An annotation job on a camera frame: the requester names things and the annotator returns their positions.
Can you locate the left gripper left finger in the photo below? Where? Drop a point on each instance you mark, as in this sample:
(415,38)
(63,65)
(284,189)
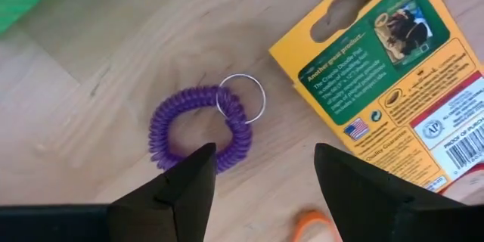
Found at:
(177,208)

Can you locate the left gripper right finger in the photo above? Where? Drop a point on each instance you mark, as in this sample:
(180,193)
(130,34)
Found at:
(359,204)

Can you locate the purple coil wristband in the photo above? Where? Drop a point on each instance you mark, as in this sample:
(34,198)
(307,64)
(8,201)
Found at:
(162,121)

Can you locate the yellow green crayon box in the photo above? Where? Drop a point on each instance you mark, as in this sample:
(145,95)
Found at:
(378,83)

